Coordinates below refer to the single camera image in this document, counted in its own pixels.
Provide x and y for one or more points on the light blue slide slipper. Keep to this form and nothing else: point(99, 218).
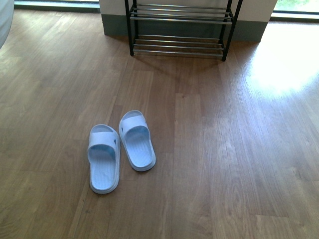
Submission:
point(104, 158)
point(136, 139)

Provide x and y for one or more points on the black metal shoe rack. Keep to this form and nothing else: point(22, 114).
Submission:
point(181, 29)

